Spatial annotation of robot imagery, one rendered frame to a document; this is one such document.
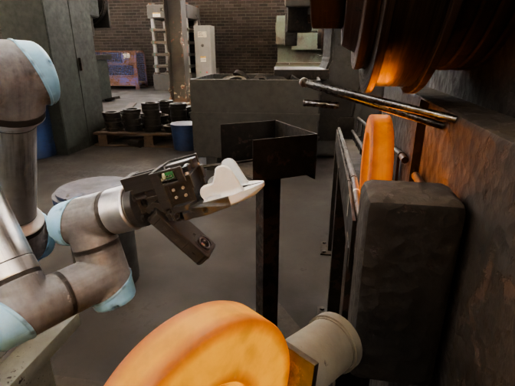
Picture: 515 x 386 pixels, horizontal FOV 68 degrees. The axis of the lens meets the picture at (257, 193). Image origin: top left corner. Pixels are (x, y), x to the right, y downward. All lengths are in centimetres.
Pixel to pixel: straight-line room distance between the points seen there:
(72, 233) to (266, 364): 45
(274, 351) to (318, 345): 8
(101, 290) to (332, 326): 40
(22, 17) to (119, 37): 812
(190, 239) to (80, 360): 92
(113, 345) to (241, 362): 122
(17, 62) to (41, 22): 328
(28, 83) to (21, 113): 6
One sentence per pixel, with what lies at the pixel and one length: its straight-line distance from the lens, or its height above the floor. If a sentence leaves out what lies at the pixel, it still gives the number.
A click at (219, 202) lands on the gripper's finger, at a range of 55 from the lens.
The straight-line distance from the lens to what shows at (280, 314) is 152.
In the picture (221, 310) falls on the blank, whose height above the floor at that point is 78.
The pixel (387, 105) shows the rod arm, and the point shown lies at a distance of 52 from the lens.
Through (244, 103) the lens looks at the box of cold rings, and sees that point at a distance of 308.
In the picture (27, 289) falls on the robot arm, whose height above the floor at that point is 63.
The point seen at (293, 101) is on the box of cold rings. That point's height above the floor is 58.
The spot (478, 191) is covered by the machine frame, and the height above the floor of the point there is 81.
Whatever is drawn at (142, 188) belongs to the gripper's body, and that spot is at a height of 75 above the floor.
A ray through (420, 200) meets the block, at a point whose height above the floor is 80.
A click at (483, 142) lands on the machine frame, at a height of 86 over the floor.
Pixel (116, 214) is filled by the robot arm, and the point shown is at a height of 71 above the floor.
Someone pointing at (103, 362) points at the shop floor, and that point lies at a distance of 143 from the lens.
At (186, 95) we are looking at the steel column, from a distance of 756.
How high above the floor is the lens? 94
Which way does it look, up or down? 20 degrees down
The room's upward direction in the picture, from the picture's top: straight up
